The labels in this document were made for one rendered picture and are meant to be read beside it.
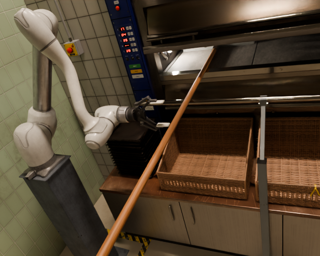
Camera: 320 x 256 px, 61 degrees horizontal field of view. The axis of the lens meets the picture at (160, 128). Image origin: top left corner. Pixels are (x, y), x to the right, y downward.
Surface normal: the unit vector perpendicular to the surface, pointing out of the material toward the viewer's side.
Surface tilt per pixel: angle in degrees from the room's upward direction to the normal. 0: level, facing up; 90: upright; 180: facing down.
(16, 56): 90
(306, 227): 90
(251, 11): 70
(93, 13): 90
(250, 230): 90
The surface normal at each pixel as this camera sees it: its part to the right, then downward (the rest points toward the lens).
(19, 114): 0.91, 0.00
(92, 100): -0.35, 0.55
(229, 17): -0.40, 0.24
